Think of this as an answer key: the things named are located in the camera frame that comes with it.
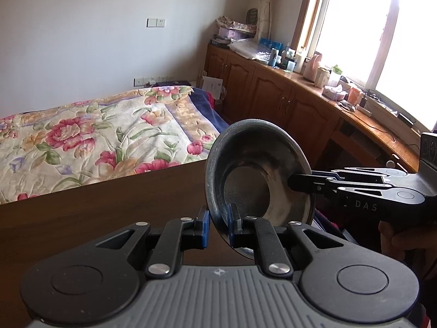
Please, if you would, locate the small steel bowl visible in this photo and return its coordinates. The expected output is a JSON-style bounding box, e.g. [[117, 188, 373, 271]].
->
[[205, 119, 315, 240]]

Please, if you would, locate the right hand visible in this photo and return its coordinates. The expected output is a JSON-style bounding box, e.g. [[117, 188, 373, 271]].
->
[[379, 221, 436, 280]]

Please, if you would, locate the wooden cabinet counter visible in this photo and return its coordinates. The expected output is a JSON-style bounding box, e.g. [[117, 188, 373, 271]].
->
[[204, 45, 419, 172]]

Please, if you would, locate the pink jug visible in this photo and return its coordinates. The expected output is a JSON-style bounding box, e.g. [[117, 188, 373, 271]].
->
[[303, 52, 322, 82]]

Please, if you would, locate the white paper bag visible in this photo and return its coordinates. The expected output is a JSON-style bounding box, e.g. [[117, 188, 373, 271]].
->
[[202, 76, 223, 101]]

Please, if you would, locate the floral bed quilt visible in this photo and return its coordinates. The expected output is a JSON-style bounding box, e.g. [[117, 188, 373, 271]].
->
[[1, 85, 227, 204]]

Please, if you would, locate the stack of folded fabrics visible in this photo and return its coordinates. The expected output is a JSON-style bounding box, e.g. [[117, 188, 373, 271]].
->
[[212, 16, 257, 45]]

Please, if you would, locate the patterned curtain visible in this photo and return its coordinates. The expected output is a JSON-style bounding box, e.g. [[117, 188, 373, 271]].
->
[[256, 0, 273, 42]]

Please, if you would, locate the window frame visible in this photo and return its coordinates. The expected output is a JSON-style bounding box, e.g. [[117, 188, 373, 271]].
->
[[299, 0, 436, 131]]

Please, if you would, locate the white wall socket strip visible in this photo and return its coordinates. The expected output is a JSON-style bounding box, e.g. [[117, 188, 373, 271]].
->
[[133, 76, 175, 87]]

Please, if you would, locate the white wall switch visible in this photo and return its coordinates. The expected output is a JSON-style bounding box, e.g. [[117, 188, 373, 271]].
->
[[146, 18, 166, 28]]

